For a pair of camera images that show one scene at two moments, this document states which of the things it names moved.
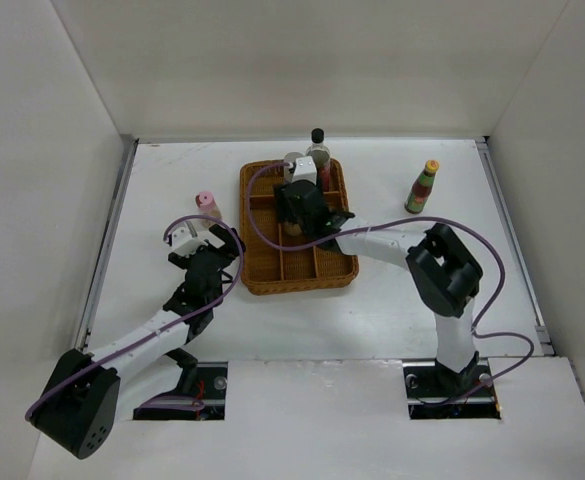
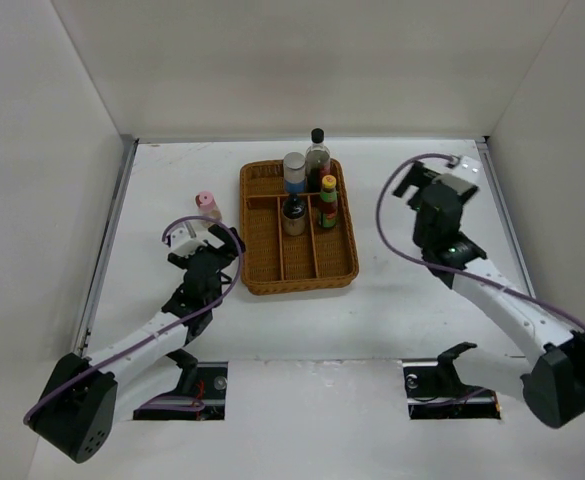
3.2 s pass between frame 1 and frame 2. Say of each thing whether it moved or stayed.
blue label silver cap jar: stayed
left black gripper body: stayed
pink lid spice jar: stayed
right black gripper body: moved
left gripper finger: stayed
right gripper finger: moved
